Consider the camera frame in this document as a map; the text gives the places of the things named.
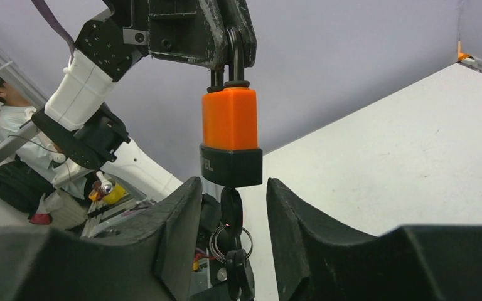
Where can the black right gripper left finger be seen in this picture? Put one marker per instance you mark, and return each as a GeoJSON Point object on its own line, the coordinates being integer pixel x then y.
{"type": "Point", "coordinates": [146, 257]}

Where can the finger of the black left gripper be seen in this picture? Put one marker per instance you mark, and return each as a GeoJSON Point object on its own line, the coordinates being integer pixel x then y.
{"type": "Point", "coordinates": [189, 32]}
{"type": "Point", "coordinates": [235, 13]}

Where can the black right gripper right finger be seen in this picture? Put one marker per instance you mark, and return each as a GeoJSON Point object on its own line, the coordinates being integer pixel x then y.
{"type": "Point", "coordinates": [317, 257]}

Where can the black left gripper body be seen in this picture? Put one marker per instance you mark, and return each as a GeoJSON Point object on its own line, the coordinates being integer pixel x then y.
{"type": "Point", "coordinates": [101, 38]}

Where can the orange Opel padlock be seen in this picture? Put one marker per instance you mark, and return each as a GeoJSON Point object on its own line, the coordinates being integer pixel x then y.
{"type": "Point", "coordinates": [230, 155]}

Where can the black-headed dark spare key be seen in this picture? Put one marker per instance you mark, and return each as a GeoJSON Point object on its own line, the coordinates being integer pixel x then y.
{"type": "Point", "coordinates": [233, 287]}

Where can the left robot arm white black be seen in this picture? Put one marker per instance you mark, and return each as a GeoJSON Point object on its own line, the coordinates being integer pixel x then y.
{"type": "Point", "coordinates": [77, 119]}

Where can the person in background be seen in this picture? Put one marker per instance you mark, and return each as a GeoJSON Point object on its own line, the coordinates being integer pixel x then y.
{"type": "Point", "coordinates": [13, 115]}

